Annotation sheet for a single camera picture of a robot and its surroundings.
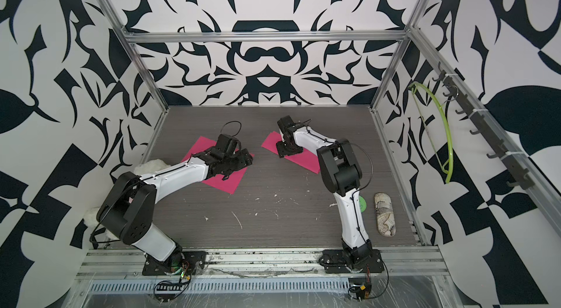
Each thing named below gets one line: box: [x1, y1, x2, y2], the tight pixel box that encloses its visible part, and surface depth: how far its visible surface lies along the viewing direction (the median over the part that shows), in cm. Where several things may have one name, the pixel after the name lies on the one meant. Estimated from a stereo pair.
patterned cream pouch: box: [374, 191, 397, 238], surface depth 83 cm
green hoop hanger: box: [408, 81, 454, 184], surface depth 71 cm
